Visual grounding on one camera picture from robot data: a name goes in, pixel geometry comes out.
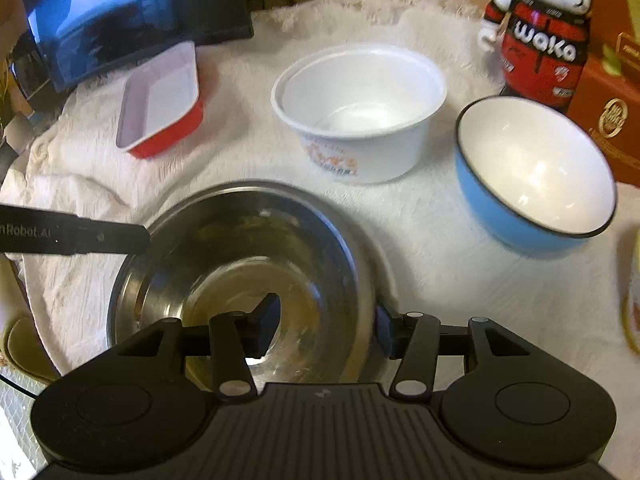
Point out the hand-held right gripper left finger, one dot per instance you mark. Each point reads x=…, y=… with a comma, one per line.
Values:
x=267, y=322

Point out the yellow rimmed object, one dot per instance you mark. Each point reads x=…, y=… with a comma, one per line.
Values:
x=632, y=290

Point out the bear figurine red jacket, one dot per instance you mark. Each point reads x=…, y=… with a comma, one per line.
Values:
x=540, y=50

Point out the white plastic bowl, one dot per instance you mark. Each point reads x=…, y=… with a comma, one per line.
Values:
x=380, y=150

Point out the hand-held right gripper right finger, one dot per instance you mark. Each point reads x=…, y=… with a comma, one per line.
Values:
x=386, y=330

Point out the black monitor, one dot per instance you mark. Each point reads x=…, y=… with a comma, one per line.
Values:
x=125, y=15

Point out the red printed box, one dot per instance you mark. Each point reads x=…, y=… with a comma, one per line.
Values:
x=607, y=105

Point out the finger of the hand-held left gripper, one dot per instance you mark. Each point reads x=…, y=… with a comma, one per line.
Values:
x=115, y=237

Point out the red rectangular dish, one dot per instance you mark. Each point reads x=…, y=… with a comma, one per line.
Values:
x=160, y=95

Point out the blue enamel bowl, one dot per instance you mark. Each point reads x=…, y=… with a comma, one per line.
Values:
x=530, y=160

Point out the white fringed cloth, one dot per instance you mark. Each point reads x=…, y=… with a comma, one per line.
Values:
x=425, y=240

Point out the stainless steel bowl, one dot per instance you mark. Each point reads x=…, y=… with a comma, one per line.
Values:
x=310, y=240

